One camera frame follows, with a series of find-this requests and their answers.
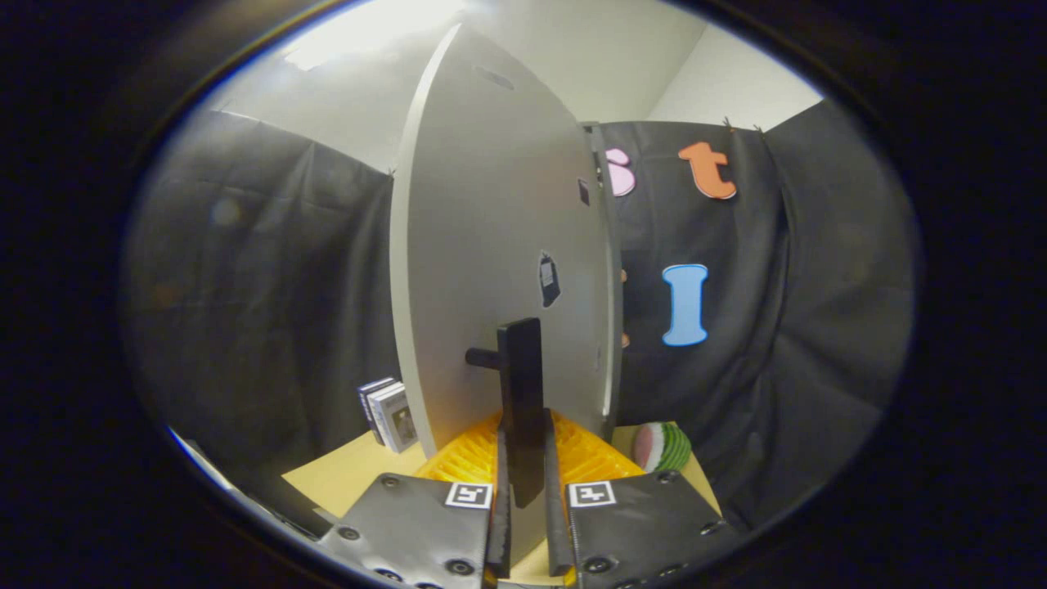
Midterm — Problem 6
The white shoe cabinet door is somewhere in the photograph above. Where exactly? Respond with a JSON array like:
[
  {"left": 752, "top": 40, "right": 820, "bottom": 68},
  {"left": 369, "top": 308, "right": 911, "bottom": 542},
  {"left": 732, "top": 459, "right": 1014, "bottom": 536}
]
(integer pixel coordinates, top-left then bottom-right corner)
[{"left": 389, "top": 23, "right": 616, "bottom": 459}]

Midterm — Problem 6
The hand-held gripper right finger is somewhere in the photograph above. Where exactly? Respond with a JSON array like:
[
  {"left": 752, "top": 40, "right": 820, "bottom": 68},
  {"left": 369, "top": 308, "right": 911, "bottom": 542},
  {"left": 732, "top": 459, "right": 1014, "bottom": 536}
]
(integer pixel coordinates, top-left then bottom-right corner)
[{"left": 543, "top": 409, "right": 742, "bottom": 589}]

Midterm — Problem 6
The watermelon slice toy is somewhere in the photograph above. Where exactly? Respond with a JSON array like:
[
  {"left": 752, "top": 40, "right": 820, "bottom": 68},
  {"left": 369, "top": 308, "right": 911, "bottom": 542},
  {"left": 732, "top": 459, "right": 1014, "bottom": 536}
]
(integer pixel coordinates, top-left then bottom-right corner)
[{"left": 631, "top": 422, "right": 693, "bottom": 474}]

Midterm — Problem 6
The grey shoe cabinet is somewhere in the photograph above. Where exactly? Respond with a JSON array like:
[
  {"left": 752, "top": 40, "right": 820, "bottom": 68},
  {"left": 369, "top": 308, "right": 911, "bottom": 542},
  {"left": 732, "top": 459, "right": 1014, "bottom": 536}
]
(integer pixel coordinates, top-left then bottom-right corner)
[{"left": 582, "top": 121, "right": 627, "bottom": 444}]

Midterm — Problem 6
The white book with figure cover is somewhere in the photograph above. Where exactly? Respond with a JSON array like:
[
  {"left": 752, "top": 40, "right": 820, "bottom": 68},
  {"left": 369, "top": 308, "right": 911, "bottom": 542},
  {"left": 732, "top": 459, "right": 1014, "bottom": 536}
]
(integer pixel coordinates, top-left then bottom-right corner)
[{"left": 370, "top": 381, "right": 420, "bottom": 454}]

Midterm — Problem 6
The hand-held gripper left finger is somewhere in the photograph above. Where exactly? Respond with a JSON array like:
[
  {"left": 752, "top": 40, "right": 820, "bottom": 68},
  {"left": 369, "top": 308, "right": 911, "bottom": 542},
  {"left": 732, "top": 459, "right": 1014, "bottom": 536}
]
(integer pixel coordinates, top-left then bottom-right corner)
[{"left": 319, "top": 411, "right": 513, "bottom": 589}]

